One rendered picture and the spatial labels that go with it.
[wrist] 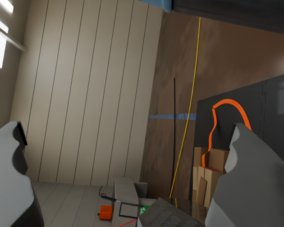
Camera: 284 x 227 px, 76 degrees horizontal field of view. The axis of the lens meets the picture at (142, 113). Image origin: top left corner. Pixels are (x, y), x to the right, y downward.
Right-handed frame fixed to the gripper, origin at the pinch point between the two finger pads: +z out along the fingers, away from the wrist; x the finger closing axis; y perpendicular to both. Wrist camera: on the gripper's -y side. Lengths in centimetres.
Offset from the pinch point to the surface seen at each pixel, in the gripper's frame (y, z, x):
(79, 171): 417, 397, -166
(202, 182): 130, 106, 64
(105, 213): 359, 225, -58
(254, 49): 18, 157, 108
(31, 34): 53, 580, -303
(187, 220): 97, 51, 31
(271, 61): 23, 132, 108
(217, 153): 107, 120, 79
